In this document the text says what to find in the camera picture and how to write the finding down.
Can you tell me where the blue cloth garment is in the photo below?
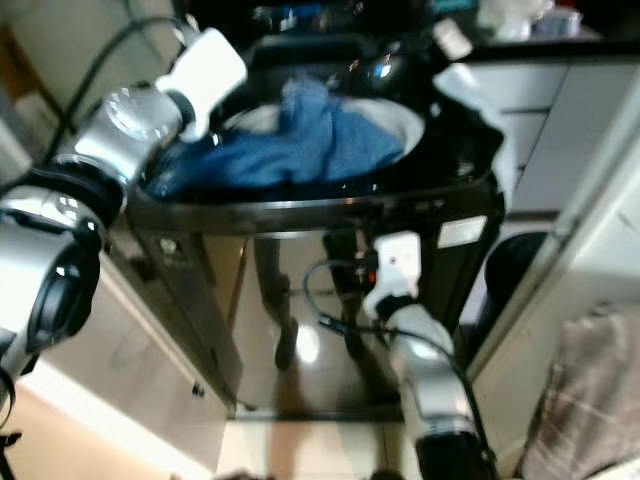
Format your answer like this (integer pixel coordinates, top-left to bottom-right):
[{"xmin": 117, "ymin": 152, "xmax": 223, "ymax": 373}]
[{"xmin": 143, "ymin": 78, "xmax": 408, "ymax": 197}]

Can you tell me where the black top-load washing machine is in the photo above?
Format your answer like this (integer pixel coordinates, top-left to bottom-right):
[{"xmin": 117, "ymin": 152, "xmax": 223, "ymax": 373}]
[{"xmin": 123, "ymin": 28, "xmax": 508, "ymax": 419}]

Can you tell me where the black round bin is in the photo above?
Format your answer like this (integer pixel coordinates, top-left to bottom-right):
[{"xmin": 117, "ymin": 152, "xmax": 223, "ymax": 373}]
[{"xmin": 463, "ymin": 231, "xmax": 553, "ymax": 353}]

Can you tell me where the open washer lid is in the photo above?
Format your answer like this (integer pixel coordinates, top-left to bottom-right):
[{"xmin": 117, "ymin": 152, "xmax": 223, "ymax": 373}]
[{"xmin": 433, "ymin": 60, "xmax": 521, "ymax": 206}]

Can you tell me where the grey cabinet with drawers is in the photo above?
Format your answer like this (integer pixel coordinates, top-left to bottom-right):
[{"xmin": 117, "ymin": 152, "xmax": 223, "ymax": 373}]
[{"xmin": 458, "ymin": 58, "xmax": 640, "ymax": 217}]

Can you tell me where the brown plaid cloth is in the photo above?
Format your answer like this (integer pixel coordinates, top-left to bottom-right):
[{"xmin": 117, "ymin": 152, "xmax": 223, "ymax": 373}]
[{"xmin": 518, "ymin": 308, "xmax": 640, "ymax": 480}]

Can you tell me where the white item on counter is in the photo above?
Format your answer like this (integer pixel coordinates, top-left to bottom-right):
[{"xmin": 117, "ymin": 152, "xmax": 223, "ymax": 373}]
[{"xmin": 476, "ymin": 0, "xmax": 543, "ymax": 42}]

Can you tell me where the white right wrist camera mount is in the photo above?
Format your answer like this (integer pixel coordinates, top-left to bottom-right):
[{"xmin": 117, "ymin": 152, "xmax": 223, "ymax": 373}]
[{"xmin": 362, "ymin": 231, "xmax": 424, "ymax": 320}]

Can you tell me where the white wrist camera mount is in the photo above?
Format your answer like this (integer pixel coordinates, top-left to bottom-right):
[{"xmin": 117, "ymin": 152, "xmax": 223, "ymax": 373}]
[
  {"xmin": 362, "ymin": 231, "xmax": 424, "ymax": 320},
  {"xmin": 155, "ymin": 28, "xmax": 249, "ymax": 141}
]

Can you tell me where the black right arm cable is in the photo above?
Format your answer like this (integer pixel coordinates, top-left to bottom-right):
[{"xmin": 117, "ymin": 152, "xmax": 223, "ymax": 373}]
[{"xmin": 301, "ymin": 259, "xmax": 498, "ymax": 471}]

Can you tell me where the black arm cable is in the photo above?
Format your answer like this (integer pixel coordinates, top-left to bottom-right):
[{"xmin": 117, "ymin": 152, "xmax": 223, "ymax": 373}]
[
  {"xmin": 58, "ymin": 15, "xmax": 201, "ymax": 163},
  {"xmin": 301, "ymin": 259, "xmax": 498, "ymax": 471}
]

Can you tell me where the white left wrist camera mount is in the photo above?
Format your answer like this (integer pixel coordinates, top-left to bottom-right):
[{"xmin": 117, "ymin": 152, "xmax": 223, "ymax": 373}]
[{"xmin": 155, "ymin": 28, "xmax": 249, "ymax": 141}]

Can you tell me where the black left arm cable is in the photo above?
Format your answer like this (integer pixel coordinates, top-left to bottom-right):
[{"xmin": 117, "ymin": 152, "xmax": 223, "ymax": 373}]
[{"xmin": 58, "ymin": 15, "xmax": 201, "ymax": 163}]

